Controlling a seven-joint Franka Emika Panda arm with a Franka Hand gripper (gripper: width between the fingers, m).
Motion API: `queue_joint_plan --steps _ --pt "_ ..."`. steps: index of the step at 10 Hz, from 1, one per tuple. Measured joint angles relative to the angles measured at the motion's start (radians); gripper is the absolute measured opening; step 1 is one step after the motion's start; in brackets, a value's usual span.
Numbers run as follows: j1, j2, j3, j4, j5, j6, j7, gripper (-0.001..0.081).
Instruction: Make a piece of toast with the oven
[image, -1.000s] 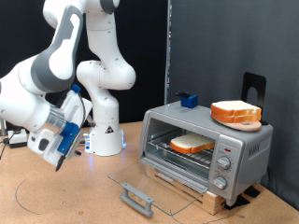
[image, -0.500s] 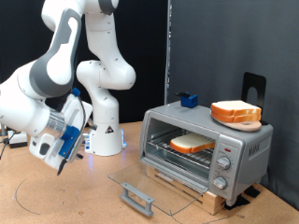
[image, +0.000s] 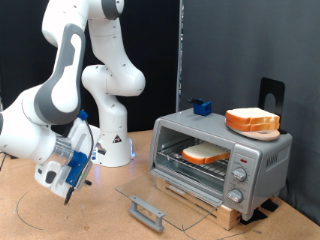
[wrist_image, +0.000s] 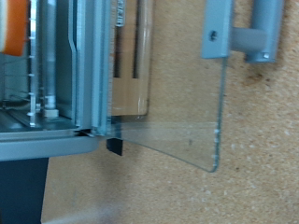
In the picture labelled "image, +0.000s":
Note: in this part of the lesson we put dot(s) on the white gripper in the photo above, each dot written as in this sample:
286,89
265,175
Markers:
90,136

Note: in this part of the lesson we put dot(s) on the white bread slice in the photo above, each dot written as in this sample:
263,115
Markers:
250,115
246,127
205,151

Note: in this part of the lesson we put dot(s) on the blue spatula grip block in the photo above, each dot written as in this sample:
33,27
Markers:
203,109

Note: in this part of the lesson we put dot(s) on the silver oven knob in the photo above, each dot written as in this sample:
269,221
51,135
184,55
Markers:
235,195
239,174

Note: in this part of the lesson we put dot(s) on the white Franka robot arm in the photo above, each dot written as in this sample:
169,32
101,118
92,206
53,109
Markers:
113,76

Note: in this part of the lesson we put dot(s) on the silver toaster oven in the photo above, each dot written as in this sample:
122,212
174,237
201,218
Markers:
266,160

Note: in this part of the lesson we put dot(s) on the wooden block base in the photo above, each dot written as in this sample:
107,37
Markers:
226,218

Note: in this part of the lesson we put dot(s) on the vertical aluminium pole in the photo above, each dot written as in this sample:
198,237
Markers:
180,50

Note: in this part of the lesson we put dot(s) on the black foam pad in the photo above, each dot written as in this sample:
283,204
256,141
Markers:
270,206
256,216

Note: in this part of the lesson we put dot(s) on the black metal bookend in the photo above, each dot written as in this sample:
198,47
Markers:
264,85

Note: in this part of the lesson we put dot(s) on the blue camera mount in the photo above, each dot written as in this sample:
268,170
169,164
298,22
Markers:
77,166

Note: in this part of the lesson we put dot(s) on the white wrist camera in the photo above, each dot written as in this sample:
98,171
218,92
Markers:
48,175

